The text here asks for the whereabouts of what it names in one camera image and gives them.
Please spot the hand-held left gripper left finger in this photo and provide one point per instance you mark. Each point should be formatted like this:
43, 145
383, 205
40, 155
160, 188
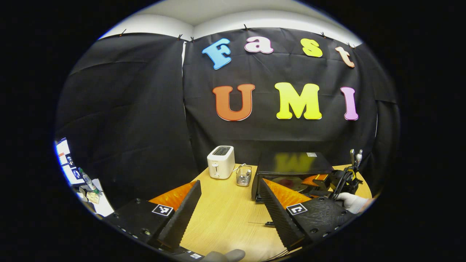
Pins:
181, 218

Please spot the black electric oven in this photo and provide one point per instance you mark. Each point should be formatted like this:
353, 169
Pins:
291, 162

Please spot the white toaster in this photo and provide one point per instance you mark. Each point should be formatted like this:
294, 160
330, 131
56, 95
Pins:
222, 163

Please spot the silver spray can red label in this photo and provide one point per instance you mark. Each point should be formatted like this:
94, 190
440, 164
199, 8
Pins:
359, 157

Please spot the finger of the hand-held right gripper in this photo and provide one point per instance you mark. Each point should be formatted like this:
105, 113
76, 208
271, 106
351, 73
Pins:
315, 180

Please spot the clear plastic bottle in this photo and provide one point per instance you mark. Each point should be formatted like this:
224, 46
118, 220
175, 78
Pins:
89, 182

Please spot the white side desk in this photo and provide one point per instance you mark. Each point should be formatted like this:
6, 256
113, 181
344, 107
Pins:
103, 207

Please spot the black backdrop cloth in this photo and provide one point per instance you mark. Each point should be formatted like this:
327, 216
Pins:
145, 109

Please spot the computer monitor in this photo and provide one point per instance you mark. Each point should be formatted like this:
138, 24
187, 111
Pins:
65, 160

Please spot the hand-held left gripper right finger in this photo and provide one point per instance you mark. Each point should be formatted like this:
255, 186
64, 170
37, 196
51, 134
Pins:
278, 218

